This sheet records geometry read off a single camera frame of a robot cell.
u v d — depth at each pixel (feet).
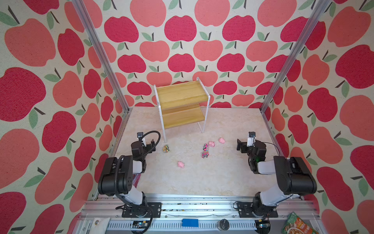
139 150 2.39
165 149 3.13
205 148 3.14
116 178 1.47
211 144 3.21
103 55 2.90
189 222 2.28
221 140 3.32
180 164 2.90
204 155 3.05
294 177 1.71
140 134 2.69
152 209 2.51
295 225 2.26
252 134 2.69
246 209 2.41
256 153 2.41
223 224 2.03
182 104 2.57
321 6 2.27
